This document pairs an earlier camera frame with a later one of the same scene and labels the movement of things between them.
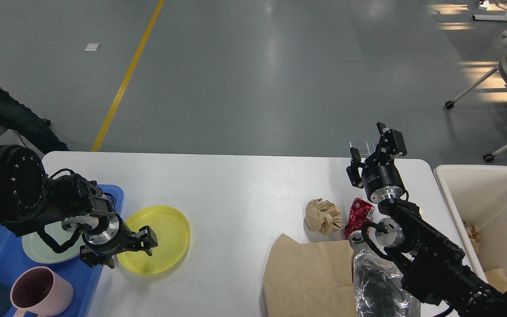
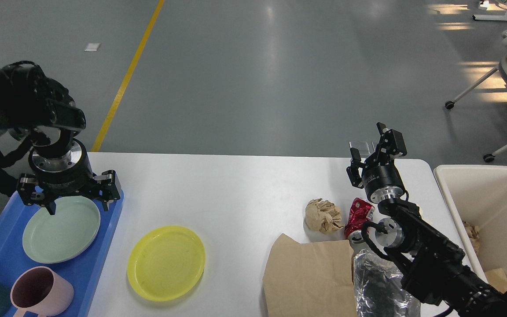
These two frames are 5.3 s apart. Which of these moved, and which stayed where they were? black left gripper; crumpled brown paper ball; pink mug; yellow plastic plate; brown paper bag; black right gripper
Moved: black left gripper; yellow plastic plate
Stayed: crumpled brown paper ball; pink mug; brown paper bag; black right gripper
